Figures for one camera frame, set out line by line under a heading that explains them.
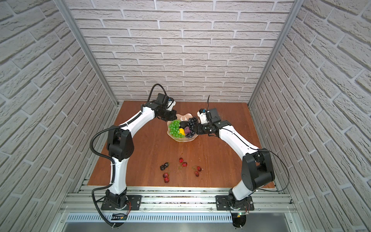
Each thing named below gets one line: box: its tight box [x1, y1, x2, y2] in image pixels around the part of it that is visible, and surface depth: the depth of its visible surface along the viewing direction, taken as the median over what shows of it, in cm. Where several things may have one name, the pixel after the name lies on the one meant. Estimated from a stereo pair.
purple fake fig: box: [184, 126, 192, 135], surface depth 99 cm
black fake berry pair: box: [159, 162, 170, 171], surface depth 87 cm
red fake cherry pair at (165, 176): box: [162, 172, 169, 181], surface depth 83 cm
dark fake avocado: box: [179, 120, 189, 129], surface depth 101 cm
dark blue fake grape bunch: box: [187, 116, 199, 136], surface depth 99 cm
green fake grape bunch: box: [168, 119, 185, 139], surface depth 96 cm
